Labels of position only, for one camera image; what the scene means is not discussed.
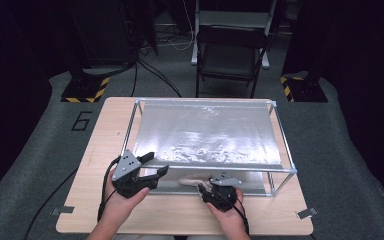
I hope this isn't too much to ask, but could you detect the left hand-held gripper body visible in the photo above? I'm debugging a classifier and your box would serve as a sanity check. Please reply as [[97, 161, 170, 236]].
[[111, 149, 159, 199]]

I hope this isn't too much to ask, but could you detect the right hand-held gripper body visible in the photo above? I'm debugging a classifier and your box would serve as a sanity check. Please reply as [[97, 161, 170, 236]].
[[201, 172, 243, 213]]

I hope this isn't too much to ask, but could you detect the two-tier metal frame rack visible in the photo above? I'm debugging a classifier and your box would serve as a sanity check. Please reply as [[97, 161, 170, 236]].
[[119, 97, 298, 198]]

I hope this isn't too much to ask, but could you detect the person's right hand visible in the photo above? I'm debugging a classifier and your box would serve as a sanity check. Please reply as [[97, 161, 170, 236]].
[[206, 188, 248, 234]]

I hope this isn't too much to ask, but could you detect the person's left hand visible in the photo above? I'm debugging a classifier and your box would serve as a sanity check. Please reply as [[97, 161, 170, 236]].
[[104, 168, 151, 223]]

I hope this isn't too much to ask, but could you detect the grey tape strip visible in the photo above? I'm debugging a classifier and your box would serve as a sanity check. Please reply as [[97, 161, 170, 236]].
[[295, 207, 319, 220], [51, 205, 75, 216]]

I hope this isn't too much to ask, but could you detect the black stand base striped edge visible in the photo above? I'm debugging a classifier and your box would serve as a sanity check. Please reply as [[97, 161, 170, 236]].
[[60, 68, 110, 104], [279, 72, 329, 103]]

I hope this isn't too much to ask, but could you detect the black folding chair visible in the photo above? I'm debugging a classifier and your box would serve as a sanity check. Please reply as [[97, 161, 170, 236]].
[[195, 25, 270, 98], [190, 0, 279, 70]]

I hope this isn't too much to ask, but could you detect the black equipment cabinet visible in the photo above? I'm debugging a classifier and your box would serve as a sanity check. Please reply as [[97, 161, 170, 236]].
[[68, 0, 138, 68]]

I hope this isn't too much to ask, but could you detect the black curtain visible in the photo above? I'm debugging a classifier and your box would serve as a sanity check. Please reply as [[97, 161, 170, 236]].
[[0, 0, 91, 208], [281, 0, 384, 221]]

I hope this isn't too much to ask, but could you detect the right hand-held gripper cable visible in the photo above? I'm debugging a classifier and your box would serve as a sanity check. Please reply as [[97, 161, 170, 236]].
[[224, 190, 250, 236]]

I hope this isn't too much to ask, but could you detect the hand-held gripper cable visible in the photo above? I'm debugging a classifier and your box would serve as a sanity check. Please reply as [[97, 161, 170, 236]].
[[224, 190, 250, 236], [97, 155, 123, 223]]

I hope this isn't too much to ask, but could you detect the left hand-held gripper cable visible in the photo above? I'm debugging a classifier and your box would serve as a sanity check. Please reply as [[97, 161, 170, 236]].
[[97, 155, 123, 223]]

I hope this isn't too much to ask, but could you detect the thin black floor cable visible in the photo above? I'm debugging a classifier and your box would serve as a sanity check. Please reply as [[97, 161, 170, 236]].
[[131, 61, 139, 98]]

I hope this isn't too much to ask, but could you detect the thick black floor cable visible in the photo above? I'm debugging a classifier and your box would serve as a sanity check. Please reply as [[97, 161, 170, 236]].
[[136, 58, 183, 98]]

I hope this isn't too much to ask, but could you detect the long black floor cable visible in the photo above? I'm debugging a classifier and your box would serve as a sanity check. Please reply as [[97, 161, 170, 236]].
[[23, 169, 78, 240]]

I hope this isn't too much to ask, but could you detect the white cable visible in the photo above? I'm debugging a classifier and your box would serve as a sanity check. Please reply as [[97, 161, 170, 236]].
[[159, 0, 196, 52]]

